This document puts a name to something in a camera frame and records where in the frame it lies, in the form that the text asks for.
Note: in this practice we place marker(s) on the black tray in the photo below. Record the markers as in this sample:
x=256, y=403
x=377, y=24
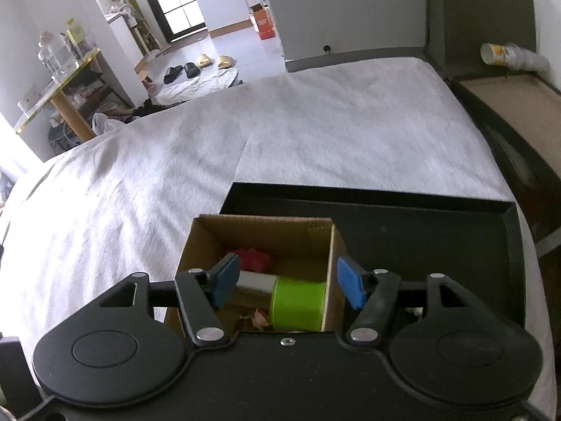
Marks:
x=416, y=237

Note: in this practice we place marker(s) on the orange cardboard box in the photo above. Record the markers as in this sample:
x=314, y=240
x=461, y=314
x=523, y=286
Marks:
x=263, y=22

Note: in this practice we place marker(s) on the white charger plug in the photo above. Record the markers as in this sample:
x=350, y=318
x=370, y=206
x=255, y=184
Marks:
x=256, y=284

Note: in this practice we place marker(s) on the black framed glass door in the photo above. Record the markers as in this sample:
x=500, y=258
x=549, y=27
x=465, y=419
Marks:
x=175, y=0

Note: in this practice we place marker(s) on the black slipper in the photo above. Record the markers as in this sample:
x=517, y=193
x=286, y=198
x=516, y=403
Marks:
x=192, y=69
x=173, y=73

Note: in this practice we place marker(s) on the yellow label bottle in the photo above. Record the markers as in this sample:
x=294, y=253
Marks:
x=75, y=35

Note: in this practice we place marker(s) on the dark green chair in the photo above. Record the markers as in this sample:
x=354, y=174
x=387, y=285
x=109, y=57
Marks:
x=477, y=13

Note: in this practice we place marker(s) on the round gold-edged table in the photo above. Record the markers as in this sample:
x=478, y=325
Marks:
x=61, y=92

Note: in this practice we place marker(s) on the clear plastic bottle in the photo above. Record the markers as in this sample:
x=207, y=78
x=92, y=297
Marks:
x=50, y=52

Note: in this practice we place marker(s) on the small red toy figurine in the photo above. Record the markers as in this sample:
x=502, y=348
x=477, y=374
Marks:
x=254, y=261

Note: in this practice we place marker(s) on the brown cardboard board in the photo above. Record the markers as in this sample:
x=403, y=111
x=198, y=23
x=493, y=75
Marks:
x=517, y=109

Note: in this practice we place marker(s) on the yellow white tube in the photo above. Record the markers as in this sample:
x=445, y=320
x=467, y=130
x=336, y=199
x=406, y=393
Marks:
x=512, y=56

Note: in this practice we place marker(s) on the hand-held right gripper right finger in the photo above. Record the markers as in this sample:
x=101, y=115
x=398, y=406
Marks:
x=350, y=280

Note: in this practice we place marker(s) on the white floor cloth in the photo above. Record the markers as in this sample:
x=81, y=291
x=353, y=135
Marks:
x=197, y=85

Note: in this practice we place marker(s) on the green hexagonal block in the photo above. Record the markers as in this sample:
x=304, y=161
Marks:
x=298, y=305

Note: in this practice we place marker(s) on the white plastic bag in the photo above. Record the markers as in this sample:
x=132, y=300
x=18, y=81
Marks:
x=105, y=123

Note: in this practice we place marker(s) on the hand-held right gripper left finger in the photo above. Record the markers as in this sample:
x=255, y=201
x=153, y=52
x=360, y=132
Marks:
x=225, y=280

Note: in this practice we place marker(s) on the brown cardboard box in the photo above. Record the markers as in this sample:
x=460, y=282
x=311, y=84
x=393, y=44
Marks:
x=263, y=234

